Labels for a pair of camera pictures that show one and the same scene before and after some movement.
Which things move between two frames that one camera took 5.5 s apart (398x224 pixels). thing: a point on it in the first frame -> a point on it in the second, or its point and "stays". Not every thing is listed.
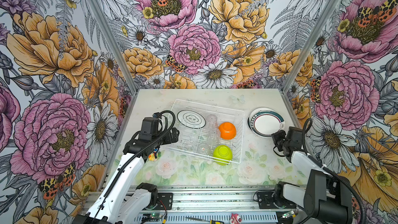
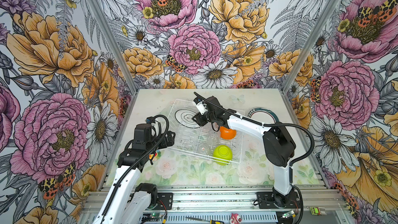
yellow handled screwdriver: x=210 y=221 stays
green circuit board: x=152 y=215 stays
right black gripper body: x=286 y=142 -> x=211 y=115
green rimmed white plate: x=191 y=119 stays
